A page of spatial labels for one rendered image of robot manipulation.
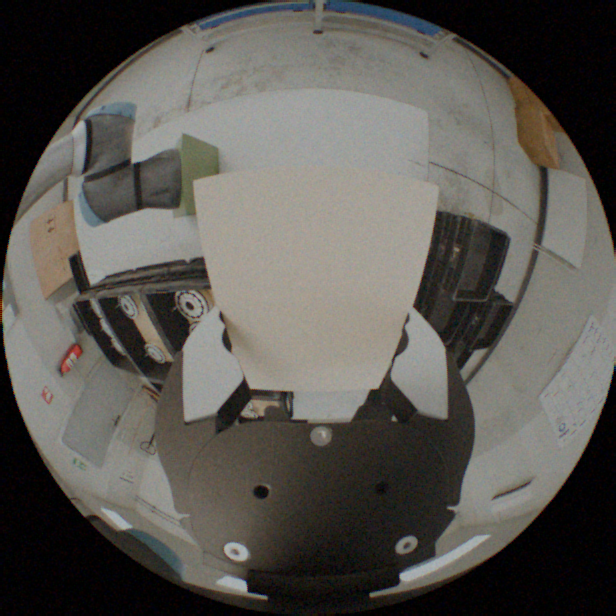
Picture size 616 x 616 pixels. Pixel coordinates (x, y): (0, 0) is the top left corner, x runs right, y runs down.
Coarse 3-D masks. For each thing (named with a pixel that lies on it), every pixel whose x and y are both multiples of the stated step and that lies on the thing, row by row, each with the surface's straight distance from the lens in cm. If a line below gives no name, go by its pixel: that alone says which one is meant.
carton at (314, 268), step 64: (256, 192) 9; (320, 192) 8; (384, 192) 9; (256, 256) 9; (320, 256) 9; (384, 256) 10; (256, 320) 11; (320, 320) 11; (384, 320) 12; (256, 384) 17; (320, 384) 16
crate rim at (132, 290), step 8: (120, 288) 61; (128, 288) 56; (136, 288) 52; (96, 296) 74; (104, 296) 69; (112, 296) 63; (144, 304) 52; (104, 312) 77; (152, 320) 53; (112, 328) 78; (160, 336) 56; (120, 344) 82; (128, 352) 83; (144, 376) 90
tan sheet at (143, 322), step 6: (144, 312) 73; (138, 318) 79; (144, 318) 76; (138, 324) 82; (144, 324) 79; (150, 324) 75; (144, 330) 82; (150, 330) 78; (144, 336) 85; (150, 336) 81; (156, 336) 78; (162, 342) 78; (168, 360) 87
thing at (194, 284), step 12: (144, 288) 48; (156, 288) 45; (168, 288) 42; (180, 288) 40; (192, 288) 38; (204, 288) 37; (144, 300) 51; (156, 324) 53; (252, 396) 61; (264, 396) 59; (276, 396) 58
